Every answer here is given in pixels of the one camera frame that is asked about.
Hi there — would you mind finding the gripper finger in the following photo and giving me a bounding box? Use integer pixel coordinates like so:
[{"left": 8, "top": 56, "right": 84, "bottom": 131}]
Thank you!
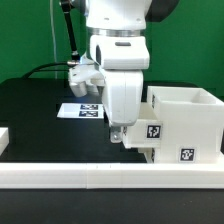
[{"left": 109, "top": 126, "right": 123, "bottom": 143}]

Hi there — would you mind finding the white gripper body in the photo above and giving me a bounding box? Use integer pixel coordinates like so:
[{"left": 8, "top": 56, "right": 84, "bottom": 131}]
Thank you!
[{"left": 102, "top": 70, "right": 143, "bottom": 126}]

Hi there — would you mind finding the white drawer box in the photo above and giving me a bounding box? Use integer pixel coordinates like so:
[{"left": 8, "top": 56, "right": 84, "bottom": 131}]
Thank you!
[
  {"left": 121, "top": 101, "right": 163, "bottom": 150},
  {"left": 138, "top": 148, "right": 155, "bottom": 163}
]

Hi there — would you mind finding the white drawer box front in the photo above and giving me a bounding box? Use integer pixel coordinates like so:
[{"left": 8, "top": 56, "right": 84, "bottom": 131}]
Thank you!
[{"left": 138, "top": 148, "right": 155, "bottom": 163}]

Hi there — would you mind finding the white drawer cabinet frame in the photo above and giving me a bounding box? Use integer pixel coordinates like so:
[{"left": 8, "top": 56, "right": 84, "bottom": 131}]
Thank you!
[{"left": 147, "top": 86, "right": 224, "bottom": 163}]

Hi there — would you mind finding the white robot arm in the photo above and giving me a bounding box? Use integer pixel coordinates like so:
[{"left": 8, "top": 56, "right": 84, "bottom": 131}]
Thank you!
[{"left": 60, "top": 0, "right": 180, "bottom": 143}]

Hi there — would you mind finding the white marker base plate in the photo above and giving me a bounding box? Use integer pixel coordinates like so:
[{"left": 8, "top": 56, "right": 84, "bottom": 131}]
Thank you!
[{"left": 57, "top": 103, "right": 104, "bottom": 119}]

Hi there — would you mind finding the black cable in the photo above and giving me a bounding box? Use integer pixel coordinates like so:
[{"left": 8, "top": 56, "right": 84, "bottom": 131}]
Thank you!
[{"left": 21, "top": 61, "right": 81, "bottom": 80}]

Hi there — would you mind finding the white obstacle fence wall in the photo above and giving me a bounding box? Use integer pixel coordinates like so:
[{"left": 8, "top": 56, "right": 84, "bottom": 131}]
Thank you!
[{"left": 0, "top": 163, "right": 224, "bottom": 189}]

